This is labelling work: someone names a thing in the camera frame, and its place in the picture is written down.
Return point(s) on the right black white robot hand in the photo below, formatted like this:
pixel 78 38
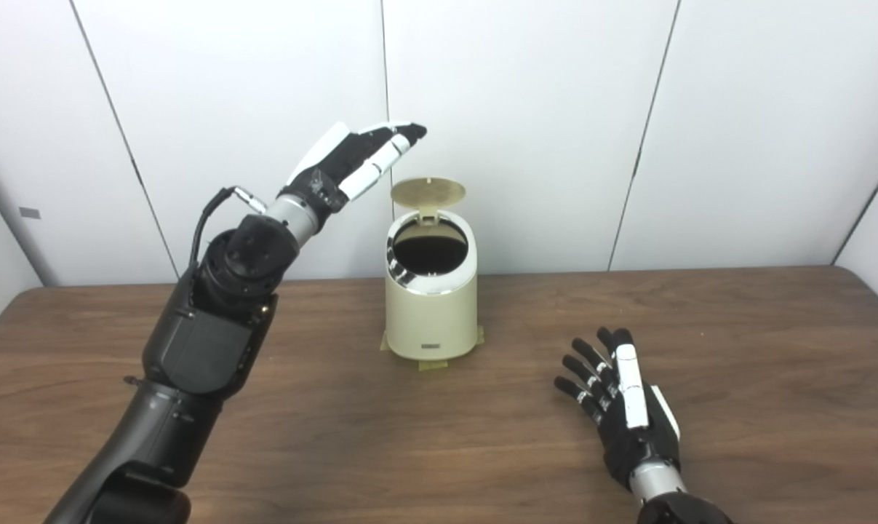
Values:
pixel 631 415

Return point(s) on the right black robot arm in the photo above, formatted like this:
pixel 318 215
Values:
pixel 675 506

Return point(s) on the cream round bin lid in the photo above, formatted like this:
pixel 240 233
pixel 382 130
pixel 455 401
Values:
pixel 428 193

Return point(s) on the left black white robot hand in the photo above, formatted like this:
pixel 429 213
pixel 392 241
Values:
pixel 337 167

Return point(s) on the cream-colored trash bin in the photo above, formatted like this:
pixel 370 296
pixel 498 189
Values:
pixel 431 324

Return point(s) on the grey wall label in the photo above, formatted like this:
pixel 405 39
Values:
pixel 30 213

